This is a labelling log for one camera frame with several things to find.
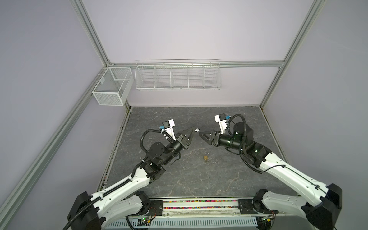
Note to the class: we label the aluminium frame corner post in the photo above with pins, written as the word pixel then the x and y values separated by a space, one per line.
pixel 86 23
pixel 306 25

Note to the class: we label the aluminium horizontal back bar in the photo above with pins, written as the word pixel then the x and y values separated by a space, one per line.
pixel 250 63

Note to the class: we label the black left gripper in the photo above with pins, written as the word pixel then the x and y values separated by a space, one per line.
pixel 181 140

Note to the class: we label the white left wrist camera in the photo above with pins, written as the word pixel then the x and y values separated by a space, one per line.
pixel 167 129

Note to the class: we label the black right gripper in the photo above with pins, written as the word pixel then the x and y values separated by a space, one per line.
pixel 216 137

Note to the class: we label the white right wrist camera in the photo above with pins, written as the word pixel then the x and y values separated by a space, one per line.
pixel 222 120

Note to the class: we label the small white mesh basket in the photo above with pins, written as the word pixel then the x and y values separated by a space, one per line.
pixel 114 86

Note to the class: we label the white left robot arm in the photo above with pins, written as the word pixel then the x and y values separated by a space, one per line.
pixel 125 198

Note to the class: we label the aluminium frame corner post left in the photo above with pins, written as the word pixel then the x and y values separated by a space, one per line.
pixel 86 23

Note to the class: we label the long white wire basket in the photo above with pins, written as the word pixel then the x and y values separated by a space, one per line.
pixel 178 74

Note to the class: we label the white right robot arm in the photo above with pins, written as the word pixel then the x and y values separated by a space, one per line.
pixel 318 203

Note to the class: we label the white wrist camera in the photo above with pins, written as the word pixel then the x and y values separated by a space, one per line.
pixel 222 120
pixel 167 129

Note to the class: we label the aluminium left side bar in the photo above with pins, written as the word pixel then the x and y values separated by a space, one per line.
pixel 22 190

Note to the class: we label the aluminium frame corner post right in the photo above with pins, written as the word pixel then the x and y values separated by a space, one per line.
pixel 306 25

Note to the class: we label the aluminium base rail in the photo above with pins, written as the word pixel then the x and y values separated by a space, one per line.
pixel 216 213

